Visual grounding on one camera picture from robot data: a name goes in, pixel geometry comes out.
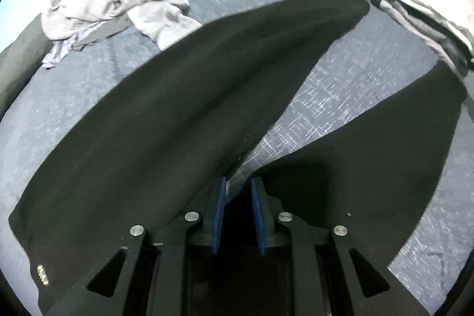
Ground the black garment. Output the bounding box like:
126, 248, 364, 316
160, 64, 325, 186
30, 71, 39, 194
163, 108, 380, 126
9, 0, 467, 315

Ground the stack of folded clothes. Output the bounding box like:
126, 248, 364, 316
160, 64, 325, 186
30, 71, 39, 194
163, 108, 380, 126
370, 0, 473, 78

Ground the blue patterned bed cover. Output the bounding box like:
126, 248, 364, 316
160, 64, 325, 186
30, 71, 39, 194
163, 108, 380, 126
1, 0, 473, 315

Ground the lavender blue cloth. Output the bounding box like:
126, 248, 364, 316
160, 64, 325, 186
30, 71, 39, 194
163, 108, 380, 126
41, 40, 73, 69

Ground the light grey crumpled clothing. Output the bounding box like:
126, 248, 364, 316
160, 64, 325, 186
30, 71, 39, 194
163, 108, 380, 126
41, 0, 202, 51

